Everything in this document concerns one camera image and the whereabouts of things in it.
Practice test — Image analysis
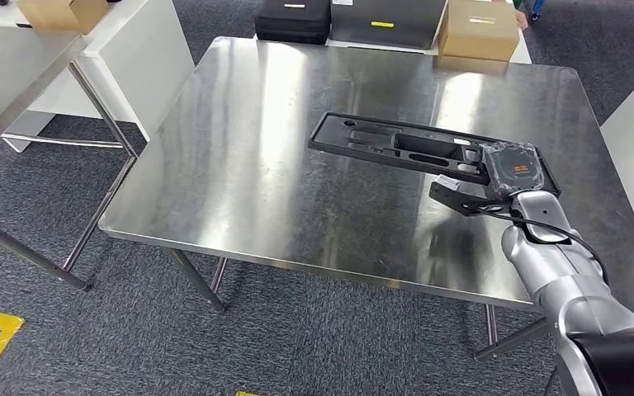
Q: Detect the black hard case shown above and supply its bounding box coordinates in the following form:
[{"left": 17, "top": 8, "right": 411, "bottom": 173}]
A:
[{"left": 255, "top": 0, "right": 334, "bottom": 46}]

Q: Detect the black plastic panel part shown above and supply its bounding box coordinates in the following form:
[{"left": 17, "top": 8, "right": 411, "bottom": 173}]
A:
[{"left": 307, "top": 111, "right": 562, "bottom": 199}]

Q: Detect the stainless steel side table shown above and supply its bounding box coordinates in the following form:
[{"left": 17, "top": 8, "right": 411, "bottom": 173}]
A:
[{"left": 0, "top": 24, "right": 140, "bottom": 292}]

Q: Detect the closed cardboard box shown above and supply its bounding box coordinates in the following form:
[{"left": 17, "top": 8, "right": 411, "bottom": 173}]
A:
[{"left": 438, "top": 0, "right": 521, "bottom": 63}]

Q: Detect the open cardboard box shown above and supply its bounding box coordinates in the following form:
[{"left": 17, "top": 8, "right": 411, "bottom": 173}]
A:
[{"left": 16, "top": 0, "right": 110, "bottom": 35}]

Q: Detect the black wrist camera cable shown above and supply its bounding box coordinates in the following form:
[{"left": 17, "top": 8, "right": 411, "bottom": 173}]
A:
[{"left": 480, "top": 210, "right": 609, "bottom": 285}]

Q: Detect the grey flat case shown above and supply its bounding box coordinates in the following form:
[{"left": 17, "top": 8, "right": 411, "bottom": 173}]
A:
[{"left": 329, "top": 0, "right": 449, "bottom": 51}]

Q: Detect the stainless steel workbench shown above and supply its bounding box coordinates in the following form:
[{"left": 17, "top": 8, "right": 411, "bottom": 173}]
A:
[{"left": 97, "top": 36, "right": 634, "bottom": 362}]

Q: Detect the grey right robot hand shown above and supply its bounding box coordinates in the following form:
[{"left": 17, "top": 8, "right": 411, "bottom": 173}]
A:
[{"left": 478, "top": 142, "right": 546, "bottom": 201}]

